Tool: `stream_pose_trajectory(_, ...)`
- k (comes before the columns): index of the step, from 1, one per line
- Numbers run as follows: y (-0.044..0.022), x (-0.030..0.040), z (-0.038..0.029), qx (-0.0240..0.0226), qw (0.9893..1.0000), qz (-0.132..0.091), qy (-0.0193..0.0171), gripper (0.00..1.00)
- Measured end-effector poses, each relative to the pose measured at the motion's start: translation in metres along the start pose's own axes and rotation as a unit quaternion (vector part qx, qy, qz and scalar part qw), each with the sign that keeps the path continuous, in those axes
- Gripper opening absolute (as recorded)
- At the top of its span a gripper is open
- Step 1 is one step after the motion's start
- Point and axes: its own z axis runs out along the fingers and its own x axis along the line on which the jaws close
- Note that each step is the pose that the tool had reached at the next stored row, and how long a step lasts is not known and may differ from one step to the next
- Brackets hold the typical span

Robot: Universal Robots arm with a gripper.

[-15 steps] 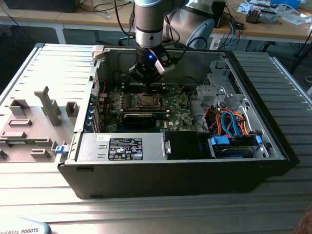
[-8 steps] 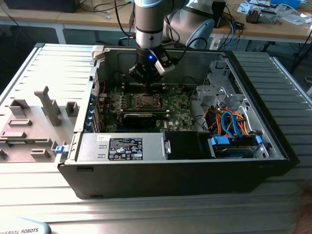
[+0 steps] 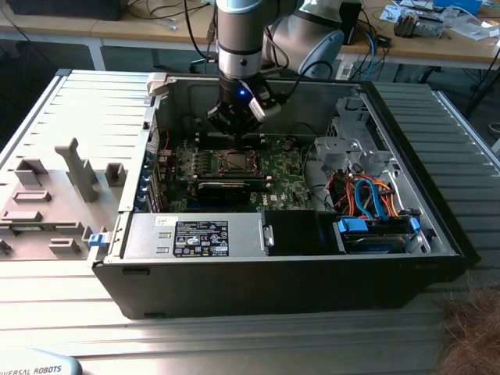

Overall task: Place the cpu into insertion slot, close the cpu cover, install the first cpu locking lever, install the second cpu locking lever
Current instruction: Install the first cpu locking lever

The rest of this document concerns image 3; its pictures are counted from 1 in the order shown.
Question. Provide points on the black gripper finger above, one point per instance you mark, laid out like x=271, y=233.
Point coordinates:
x=250, y=121
x=222, y=119

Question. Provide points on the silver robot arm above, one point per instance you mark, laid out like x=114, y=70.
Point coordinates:
x=238, y=35

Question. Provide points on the CPU socket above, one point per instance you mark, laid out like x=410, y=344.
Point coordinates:
x=239, y=172

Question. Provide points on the green motherboard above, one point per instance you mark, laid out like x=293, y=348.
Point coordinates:
x=289, y=183

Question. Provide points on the black graphics card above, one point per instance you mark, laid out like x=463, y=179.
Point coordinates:
x=222, y=195

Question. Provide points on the silver metal drive cage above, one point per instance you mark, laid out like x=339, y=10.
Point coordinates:
x=343, y=152

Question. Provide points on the wooden desk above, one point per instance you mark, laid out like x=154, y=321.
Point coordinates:
x=429, y=48
x=136, y=29

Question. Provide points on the silver power supply unit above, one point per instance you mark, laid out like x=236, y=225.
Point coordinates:
x=148, y=234

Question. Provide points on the black upright box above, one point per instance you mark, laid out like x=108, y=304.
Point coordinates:
x=351, y=19

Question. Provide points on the black open PC case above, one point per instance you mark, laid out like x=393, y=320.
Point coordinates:
x=273, y=289

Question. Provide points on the hard disk in blue carrier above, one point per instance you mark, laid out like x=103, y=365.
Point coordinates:
x=371, y=244

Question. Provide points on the small blue plastic clip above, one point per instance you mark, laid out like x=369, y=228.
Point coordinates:
x=95, y=239

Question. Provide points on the grey parts rack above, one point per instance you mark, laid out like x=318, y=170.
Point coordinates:
x=58, y=187

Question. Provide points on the copper finned heat sink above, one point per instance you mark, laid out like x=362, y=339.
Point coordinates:
x=406, y=24

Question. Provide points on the black box on desk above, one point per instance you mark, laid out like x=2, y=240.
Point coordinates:
x=58, y=9

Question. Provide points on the grey metal device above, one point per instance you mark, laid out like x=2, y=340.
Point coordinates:
x=429, y=28

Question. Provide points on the blue box on desk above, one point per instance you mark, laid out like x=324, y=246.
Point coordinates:
x=461, y=4

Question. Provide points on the brown-haired person's head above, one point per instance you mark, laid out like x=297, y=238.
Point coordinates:
x=476, y=336

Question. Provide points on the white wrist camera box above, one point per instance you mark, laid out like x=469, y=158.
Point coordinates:
x=265, y=109

